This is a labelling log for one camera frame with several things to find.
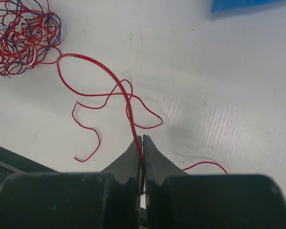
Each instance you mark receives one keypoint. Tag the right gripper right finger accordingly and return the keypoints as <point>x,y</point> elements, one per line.
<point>177,200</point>

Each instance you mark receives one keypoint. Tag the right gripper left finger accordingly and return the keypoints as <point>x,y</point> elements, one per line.
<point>109,199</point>

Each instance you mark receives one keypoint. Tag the blue divided plastic bin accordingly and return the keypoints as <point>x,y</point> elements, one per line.
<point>224,5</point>

